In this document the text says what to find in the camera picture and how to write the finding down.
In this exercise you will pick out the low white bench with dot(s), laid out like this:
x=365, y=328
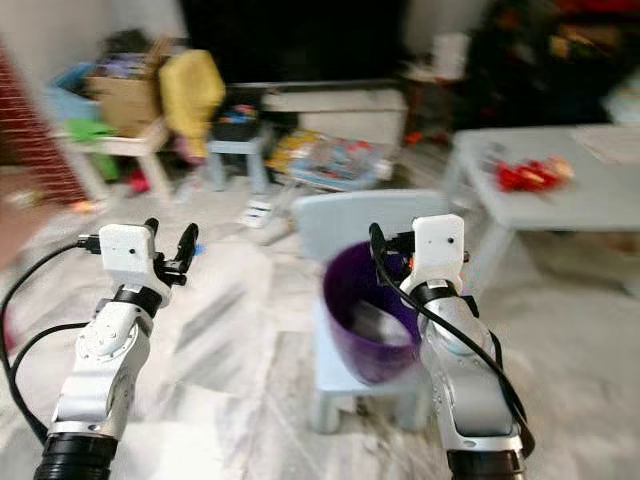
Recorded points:
x=340, y=115

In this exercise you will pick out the brown cardboard box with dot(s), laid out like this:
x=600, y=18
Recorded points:
x=125, y=105

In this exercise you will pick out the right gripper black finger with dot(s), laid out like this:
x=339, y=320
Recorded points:
x=377, y=250

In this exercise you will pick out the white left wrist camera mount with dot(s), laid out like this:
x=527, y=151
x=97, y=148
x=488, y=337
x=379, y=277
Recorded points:
x=128, y=258

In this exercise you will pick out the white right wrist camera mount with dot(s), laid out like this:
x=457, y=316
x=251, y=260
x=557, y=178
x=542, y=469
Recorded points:
x=438, y=250

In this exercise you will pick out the clear bag of toys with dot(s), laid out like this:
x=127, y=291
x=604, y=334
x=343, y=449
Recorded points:
x=335, y=160

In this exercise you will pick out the small white floor item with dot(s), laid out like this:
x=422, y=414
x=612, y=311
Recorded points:
x=260, y=214

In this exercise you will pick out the small light blue stool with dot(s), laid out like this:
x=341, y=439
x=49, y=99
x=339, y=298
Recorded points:
x=238, y=152

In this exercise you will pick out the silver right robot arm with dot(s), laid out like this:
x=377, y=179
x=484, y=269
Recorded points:
x=470, y=380

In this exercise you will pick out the white trash piece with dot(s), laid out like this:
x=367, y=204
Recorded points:
x=378, y=322

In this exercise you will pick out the dark red cloth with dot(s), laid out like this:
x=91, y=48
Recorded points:
x=6, y=328

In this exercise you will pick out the black box with items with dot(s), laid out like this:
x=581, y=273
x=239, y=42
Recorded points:
x=237, y=125

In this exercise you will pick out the small white table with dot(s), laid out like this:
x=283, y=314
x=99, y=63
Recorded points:
x=115, y=145

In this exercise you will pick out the red toy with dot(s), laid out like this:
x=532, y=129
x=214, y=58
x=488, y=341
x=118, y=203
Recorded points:
x=535, y=175

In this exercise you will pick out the light blue plastic chair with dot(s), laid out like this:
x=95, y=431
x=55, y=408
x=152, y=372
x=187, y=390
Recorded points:
x=350, y=215

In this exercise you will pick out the yellow bag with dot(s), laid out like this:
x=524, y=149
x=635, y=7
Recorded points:
x=190, y=95

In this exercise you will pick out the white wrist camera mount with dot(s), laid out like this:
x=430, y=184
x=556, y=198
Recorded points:
x=438, y=250
x=128, y=258

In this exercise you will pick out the purple rubbish bin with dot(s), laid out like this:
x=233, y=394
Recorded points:
x=360, y=355

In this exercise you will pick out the small grey low table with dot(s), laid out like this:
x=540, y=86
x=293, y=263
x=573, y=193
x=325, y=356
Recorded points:
x=550, y=210

